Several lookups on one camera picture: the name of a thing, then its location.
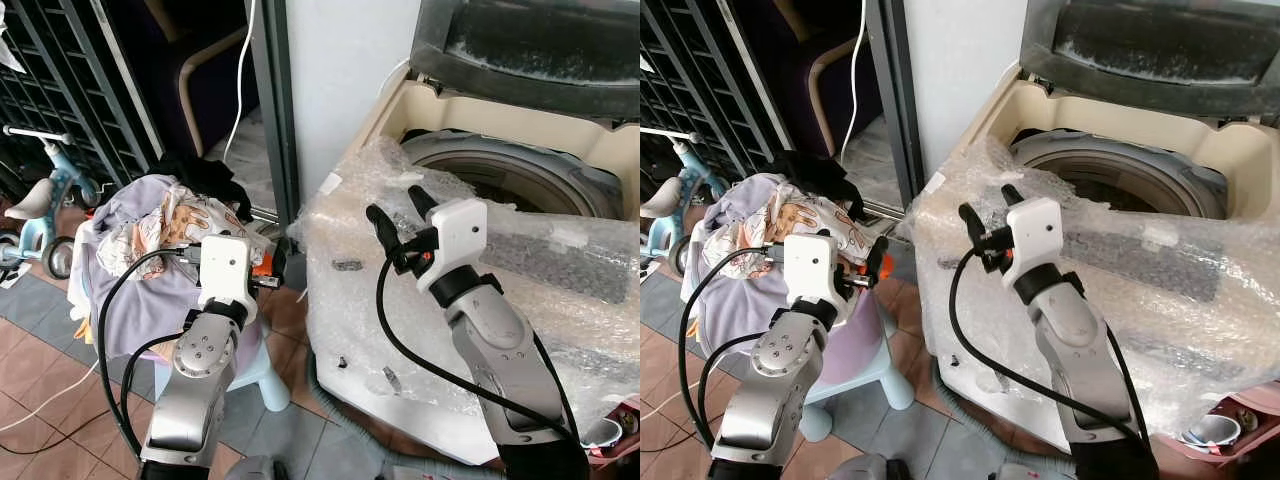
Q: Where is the dark purple wooden armchair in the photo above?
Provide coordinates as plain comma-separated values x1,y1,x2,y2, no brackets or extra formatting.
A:
104,0,262,162
734,0,882,162

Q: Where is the purple and blue child stool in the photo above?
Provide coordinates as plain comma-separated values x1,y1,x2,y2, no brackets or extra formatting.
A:
798,294,917,444
150,308,294,414

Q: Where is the black metal grid gate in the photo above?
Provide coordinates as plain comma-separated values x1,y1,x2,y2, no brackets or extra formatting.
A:
640,0,773,193
0,0,153,193

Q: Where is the white floor cable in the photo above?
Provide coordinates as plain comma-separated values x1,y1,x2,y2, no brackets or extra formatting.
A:
640,378,702,423
0,358,102,434

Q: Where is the white cartoon print cloth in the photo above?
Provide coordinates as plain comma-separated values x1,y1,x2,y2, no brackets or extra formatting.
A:
704,193,873,283
100,185,253,283

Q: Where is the short black left arm cable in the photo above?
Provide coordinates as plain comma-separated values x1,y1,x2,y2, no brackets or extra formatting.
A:
119,332,196,446
696,330,776,446

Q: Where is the grey corrugated drain hose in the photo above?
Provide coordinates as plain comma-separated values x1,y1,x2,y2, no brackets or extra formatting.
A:
928,358,1077,480

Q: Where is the grey washer drum ring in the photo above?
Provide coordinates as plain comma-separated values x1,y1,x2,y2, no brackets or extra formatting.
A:
1007,129,1230,220
399,129,627,220

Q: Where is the light blue child tricycle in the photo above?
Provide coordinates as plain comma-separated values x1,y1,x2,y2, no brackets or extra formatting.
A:
0,125,102,282
640,127,732,278

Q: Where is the cream top-load washing machine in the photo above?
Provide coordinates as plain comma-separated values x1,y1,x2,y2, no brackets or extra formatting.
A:
905,68,1280,453
300,72,641,467

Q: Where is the long black left arm cable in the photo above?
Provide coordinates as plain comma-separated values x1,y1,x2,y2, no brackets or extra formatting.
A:
96,247,206,461
677,245,791,451

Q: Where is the hanging white cable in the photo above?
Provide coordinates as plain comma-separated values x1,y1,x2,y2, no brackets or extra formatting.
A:
837,0,870,167
221,0,260,167

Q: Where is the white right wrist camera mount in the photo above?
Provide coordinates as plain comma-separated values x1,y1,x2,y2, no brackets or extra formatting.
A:
414,198,490,294
999,196,1065,292

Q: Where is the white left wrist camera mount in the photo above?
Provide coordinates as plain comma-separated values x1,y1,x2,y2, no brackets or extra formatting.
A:
197,234,254,313
782,232,842,313

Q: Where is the black garment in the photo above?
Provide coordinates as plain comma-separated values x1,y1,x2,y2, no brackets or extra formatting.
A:
763,149,868,227
148,151,257,227

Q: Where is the grey left robot leg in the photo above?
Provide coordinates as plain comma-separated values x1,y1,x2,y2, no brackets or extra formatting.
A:
826,454,912,480

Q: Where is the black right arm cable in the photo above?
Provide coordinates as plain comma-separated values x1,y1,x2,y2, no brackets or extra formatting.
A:
948,250,1151,446
375,255,586,447

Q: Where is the clear bubble wrap sheet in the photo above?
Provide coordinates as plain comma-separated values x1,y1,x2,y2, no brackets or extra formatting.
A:
903,134,1280,433
288,134,641,423

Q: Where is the dark grey door frame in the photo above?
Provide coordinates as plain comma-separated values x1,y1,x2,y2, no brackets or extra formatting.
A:
244,0,304,227
864,0,927,217

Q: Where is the pink plastic basin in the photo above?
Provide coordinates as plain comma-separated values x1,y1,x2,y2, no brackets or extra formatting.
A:
584,394,641,462
1174,379,1280,462

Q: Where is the dark grey washer lid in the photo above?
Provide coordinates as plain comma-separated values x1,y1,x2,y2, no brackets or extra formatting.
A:
1018,0,1280,123
407,0,641,124

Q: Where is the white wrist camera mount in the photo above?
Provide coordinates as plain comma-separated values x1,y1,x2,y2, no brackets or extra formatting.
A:
999,196,1065,292
782,232,842,313
414,198,490,294
197,234,254,313

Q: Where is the lavender cloth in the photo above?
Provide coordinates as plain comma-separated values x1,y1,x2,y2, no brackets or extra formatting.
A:
78,174,253,363
680,171,863,363

